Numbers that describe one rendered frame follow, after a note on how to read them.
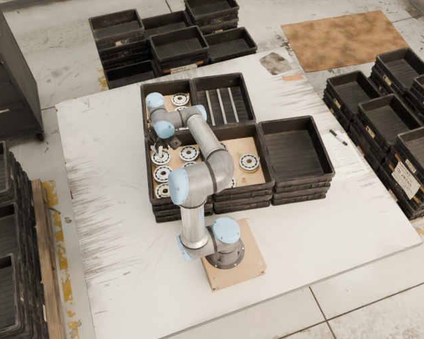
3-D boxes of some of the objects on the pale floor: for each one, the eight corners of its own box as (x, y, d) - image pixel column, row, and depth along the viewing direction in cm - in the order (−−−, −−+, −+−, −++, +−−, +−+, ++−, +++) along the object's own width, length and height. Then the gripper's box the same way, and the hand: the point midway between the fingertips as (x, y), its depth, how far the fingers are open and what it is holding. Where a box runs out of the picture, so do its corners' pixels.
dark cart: (49, 142, 332) (1, 52, 259) (-8, 157, 324) (-75, 68, 251) (42, 93, 366) (-3, 1, 292) (-10, 106, 358) (-70, 15, 284)
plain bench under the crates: (379, 290, 257) (424, 241, 200) (129, 386, 228) (99, 360, 171) (273, 114, 345) (284, 46, 288) (84, 167, 317) (54, 103, 260)
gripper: (157, 109, 186) (161, 139, 203) (140, 125, 180) (145, 155, 198) (172, 118, 183) (175, 148, 200) (155, 134, 177) (159, 163, 195)
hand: (164, 153), depth 197 cm, fingers open, 5 cm apart
